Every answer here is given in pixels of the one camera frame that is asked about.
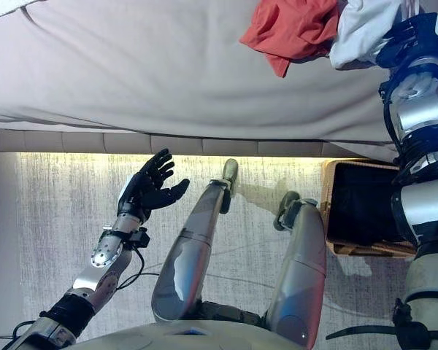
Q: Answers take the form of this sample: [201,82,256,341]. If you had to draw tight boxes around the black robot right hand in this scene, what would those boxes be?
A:
[375,10,438,69]

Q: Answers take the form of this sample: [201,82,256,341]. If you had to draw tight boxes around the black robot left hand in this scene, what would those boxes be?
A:
[116,148,191,223]

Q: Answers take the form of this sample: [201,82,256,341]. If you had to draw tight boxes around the white garment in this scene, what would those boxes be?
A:
[329,0,424,71]

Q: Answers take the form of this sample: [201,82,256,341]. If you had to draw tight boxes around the red garment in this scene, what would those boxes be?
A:
[239,0,340,79]

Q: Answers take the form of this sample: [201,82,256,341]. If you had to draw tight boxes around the brown wicker basket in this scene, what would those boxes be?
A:
[320,159,419,258]

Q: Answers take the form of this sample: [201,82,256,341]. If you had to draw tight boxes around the grey robot left leg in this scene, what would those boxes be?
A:
[151,158,240,324]

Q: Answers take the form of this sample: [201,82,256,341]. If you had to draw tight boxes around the grey patterned rug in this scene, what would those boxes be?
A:
[16,151,438,347]

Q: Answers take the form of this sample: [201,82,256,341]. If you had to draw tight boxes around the grey robot torso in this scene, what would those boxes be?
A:
[72,320,315,350]

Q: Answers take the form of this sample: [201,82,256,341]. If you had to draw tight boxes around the beige upholstered bed frame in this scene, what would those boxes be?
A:
[0,123,399,158]

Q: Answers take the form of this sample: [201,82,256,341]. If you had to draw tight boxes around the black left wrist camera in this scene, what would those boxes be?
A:
[127,226,150,249]

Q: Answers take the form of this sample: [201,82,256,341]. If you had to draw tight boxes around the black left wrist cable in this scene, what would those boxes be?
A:
[115,247,160,291]

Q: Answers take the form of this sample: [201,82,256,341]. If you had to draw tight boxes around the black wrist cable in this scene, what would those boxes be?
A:
[115,247,160,291]
[378,78,404,163]

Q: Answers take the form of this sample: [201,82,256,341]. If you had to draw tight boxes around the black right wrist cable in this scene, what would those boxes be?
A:
[378,78,404,163]

